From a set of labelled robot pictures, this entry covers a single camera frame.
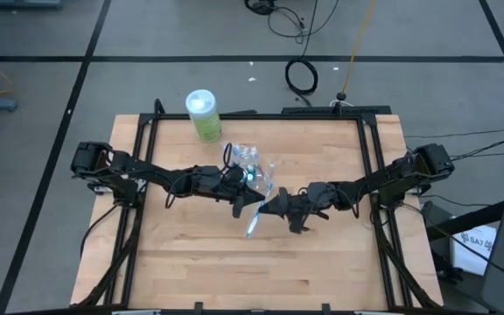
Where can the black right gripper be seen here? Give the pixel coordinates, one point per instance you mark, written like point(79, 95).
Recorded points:
point(311, 199)

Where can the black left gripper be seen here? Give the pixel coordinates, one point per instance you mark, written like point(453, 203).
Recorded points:
point(217, 184)

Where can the purple toothbrush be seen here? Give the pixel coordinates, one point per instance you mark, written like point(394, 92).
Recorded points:
point(236, 152)
point(242, 154)

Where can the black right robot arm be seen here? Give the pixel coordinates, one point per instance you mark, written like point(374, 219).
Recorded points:
point(379, 179)

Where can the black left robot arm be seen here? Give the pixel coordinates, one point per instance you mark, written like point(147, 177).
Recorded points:
point(156, 172)

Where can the clear acrylic organizer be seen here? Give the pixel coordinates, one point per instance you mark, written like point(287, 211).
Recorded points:
point(263, 172)

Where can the green wipes canister white lid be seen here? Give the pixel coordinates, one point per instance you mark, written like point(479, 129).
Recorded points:
point(200, 105)

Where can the small black floor knob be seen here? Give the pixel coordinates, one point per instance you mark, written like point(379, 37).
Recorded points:
point(341, 95)

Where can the black power strip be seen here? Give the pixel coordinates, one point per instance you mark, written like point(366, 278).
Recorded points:
point(366, 109)

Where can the black diagonal bar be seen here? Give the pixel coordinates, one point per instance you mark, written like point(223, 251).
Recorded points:
point(475, 219)

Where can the white printed paper box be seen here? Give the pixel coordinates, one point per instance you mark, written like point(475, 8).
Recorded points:
point(471, 254)

